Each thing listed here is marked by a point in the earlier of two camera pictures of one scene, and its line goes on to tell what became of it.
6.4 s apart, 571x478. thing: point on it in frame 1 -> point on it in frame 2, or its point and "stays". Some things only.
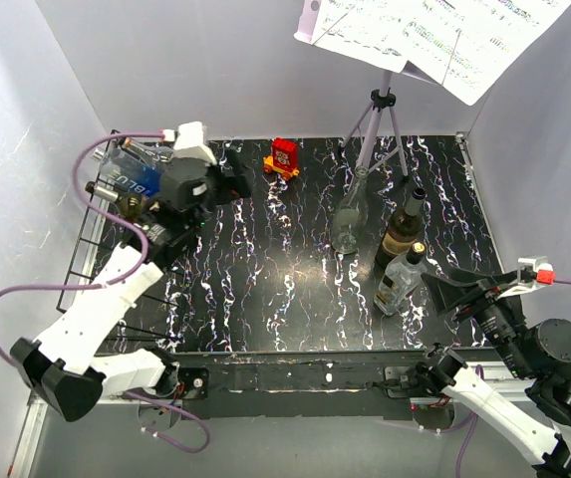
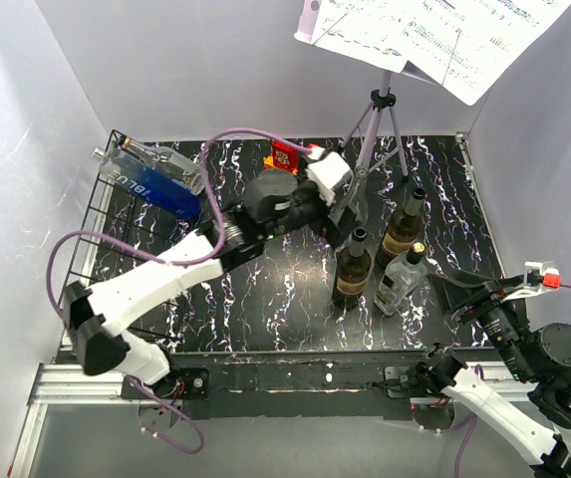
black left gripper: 235,186 -> 325,226
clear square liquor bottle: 400,278 stays
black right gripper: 445,292 stays
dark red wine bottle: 403,230 stays
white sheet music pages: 463,46 stays
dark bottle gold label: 137,208 -> 352,272
